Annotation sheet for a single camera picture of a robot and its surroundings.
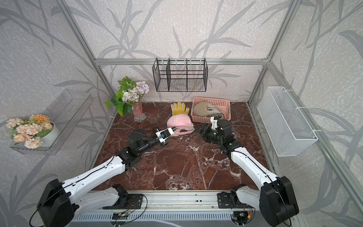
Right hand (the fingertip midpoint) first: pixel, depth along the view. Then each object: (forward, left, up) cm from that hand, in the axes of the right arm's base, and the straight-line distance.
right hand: (194, 128), depth 78 cm
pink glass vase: (+15, +36, 0) cm, 39 cm away
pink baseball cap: (0, +8, +3) cm, 8 cm away
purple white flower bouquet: (+20, +38, +9) cm, 44 cm away
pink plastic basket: (+36, -25, -19) cm, 48 cm away
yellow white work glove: (+34, +12, -20) cm, 41 cm away
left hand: (-4, +11, +6) cm, 13 cm away
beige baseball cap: (+28, -8, -15) cm, 33 cm away
